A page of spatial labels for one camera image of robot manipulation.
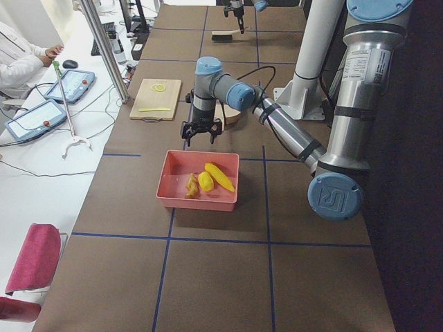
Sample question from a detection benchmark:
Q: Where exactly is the clear water bottle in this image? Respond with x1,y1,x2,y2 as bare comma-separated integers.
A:
107,30,127,64

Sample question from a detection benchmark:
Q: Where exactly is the yellow-green plastic knife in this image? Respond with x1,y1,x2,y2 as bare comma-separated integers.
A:
138,107,171,113

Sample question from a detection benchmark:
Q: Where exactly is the black keyboard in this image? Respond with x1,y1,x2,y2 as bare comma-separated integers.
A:
90,21,116,57

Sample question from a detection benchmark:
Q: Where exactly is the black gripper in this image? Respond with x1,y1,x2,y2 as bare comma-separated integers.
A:
181,118,223,147
224,4,244,34

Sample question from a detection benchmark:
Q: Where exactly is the yellow toy corn cob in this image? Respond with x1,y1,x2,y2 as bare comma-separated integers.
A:
204,163,235,192

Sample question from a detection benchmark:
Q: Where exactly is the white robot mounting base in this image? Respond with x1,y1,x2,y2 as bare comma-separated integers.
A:
274,0,345,120

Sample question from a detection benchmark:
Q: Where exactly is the beige hand brush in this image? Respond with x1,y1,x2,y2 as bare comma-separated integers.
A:
211,29,242,42

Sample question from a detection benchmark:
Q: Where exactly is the near teach pendant tablet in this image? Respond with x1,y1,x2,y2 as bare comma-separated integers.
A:
5,100,66,141

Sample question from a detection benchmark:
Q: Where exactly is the aluminium frame post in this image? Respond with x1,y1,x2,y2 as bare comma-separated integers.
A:
79,0,129,104

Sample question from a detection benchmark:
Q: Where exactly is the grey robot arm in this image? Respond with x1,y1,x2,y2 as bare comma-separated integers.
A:
181,1,413,221
217,0,269,34

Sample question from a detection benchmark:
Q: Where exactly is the metal grabber rod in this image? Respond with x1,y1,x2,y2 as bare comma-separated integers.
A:
51,60,93,160

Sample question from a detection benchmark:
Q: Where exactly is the bamboo cutting board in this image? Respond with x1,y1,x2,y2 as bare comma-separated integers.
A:
129,79,182,121

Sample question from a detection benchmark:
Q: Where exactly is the magenta cloth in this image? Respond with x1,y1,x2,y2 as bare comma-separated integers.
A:
1,223,62,323

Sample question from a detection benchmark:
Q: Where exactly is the yellow toy potato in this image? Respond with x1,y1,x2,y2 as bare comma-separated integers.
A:
198,171,215,192

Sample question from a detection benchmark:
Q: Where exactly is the tan toy ginger root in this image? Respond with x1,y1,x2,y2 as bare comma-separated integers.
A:
185,173,199,199

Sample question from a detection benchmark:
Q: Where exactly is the beige plastic dustpan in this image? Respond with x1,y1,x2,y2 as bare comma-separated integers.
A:
215,102,241,126

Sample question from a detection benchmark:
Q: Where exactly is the person's white sleeved forearm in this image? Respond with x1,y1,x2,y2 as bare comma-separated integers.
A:
0,20,48,100

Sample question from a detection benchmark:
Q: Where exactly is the person's hand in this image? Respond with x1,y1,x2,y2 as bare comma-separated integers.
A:
38,44,64,67

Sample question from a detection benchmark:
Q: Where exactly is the black computer mouse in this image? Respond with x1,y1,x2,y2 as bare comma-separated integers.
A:
62,59,78,69

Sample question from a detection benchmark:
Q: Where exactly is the pink plastic bin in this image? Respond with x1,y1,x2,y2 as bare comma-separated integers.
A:
156,150,239,212

